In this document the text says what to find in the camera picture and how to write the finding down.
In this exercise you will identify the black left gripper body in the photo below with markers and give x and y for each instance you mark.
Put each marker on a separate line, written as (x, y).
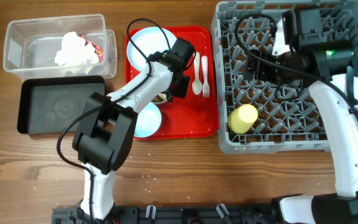
(181, 89)

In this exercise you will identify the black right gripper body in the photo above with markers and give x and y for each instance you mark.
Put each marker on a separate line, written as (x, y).
(258, 70)

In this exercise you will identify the yellow plastic cup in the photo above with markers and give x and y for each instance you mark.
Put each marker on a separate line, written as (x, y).
(242, 118)

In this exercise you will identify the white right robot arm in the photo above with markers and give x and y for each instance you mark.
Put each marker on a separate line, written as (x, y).
(325, 68)

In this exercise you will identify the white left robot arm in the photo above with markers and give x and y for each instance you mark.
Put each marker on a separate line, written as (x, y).
(106, 128)

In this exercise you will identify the grey dishwasher rack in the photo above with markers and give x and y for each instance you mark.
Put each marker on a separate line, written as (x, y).
(288, 118)

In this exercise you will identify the black waste tray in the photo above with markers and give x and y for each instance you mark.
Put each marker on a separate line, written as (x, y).
(48, 105)

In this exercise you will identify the cream plastic spoon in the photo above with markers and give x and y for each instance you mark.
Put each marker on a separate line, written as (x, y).
(196, 85)

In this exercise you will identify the food leftovers rice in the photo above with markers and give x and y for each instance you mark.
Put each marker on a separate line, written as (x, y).
(159, 99)

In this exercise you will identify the pink plastic fork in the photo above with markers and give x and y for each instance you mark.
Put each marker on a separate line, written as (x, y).
(205, 86)

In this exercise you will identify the red plastic tray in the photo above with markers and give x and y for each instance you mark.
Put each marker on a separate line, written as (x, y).
(193, 116)

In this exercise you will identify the light blue bowl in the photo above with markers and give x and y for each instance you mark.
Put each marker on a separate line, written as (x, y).
(148, 121)

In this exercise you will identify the light blue plate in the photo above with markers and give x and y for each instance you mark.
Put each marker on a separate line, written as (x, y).
(149, 40)

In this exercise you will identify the red snack wrapper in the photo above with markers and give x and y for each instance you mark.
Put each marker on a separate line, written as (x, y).
(89, 52)

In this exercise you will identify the white crumpled tissue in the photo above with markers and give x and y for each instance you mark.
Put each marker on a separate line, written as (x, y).
(66, 56)

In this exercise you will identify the clear plastic bin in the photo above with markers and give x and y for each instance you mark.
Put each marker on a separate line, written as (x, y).
(31, 46)

